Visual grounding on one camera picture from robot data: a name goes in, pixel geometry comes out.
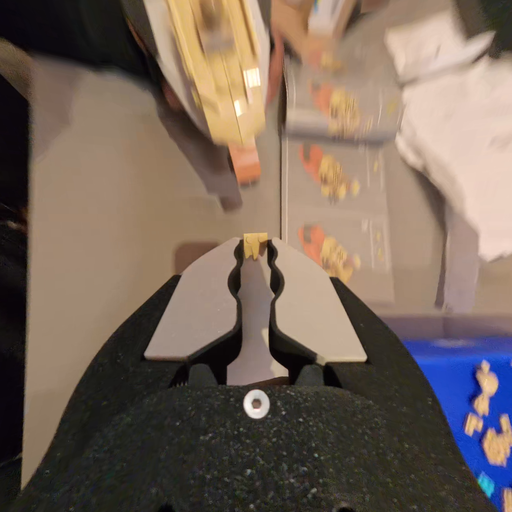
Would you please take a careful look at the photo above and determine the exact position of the pile of loose tan bricks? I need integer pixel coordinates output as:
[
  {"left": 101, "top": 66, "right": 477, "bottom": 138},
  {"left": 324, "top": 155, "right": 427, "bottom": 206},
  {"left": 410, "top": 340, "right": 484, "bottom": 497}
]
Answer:
[{"left": 464, "top": 359, "right": 512, "bottom": 469}]

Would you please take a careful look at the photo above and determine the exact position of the blue plastic bin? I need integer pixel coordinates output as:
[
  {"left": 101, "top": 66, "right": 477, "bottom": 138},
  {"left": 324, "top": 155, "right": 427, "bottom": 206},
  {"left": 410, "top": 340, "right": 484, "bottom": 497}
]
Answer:
[{"left": 400, "top": 338, "right": 512, "bottom": 512}]

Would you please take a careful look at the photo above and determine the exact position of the white printed paper bag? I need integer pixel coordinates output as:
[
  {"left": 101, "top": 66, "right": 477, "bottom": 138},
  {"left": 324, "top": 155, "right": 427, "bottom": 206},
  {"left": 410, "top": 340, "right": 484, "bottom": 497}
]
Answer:
[{"left": 394, "top": 56, "right": 512, "bottom": 262}]

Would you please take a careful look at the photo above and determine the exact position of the torn white paper bag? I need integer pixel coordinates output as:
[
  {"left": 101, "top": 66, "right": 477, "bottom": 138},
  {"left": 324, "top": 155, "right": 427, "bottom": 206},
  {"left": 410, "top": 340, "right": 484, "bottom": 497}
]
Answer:
[{"left": 384, "top": 12, "right": 497, "bottom": 85}]

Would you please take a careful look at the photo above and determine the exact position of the tan and orange brick model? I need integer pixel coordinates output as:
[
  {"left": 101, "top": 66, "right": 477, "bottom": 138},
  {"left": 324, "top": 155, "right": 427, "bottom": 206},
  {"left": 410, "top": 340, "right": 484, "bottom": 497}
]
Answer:
[{"left": 166, "top": 0, "right": 268, "bottom": 188}]

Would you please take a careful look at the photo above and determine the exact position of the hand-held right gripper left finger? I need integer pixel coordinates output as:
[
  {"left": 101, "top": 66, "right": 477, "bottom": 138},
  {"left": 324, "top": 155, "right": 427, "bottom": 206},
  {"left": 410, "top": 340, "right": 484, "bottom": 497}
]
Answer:
[{"left": 143, "top": 237, "right": 245, "bottom": 362}]

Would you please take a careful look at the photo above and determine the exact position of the grey instruction booklet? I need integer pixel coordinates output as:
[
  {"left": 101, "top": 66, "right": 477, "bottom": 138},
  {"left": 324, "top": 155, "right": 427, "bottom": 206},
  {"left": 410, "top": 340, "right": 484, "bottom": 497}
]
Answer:
[{"left": 280, "top": 52, "right": 402, "bottom": 306}]

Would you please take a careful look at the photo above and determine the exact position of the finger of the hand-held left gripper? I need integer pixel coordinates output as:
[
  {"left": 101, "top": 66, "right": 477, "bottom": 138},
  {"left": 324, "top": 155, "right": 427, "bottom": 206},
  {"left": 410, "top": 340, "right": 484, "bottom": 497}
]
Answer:
[
  {"left": 142, "top": 0, "right": 218, "bottom": 138},
  {"left": 248, "top": 0, "right": 275, "bottom": 105}
]

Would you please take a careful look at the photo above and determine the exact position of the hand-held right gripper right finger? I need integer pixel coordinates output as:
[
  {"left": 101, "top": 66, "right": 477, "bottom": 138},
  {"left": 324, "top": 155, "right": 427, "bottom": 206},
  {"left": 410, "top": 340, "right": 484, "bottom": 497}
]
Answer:
[{"left": 267, "top": 237, "right": 368, "bottom": 366}]

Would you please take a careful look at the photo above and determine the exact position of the tan claw brick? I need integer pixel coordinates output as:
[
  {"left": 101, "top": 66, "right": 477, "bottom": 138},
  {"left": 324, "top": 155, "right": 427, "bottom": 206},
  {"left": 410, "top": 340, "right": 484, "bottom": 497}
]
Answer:
[{"left": 243, "top": 233, "right": 269, "bottom": 261}]

